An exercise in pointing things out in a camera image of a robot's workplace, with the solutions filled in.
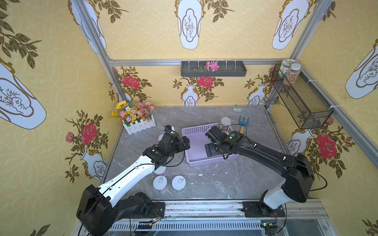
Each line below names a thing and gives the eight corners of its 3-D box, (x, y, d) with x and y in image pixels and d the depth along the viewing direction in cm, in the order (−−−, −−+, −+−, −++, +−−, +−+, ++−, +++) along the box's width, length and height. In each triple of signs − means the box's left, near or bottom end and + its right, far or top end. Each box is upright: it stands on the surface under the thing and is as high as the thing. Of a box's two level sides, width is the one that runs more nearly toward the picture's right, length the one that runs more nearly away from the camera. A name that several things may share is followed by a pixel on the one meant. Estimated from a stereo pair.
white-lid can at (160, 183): (153, 192, 82) (151, 189, 77) (155, 178, 86) (153, 175, 82) (167, 192, 81) (165, 189, 77) (168, 178, 86) (167, 175, 82)
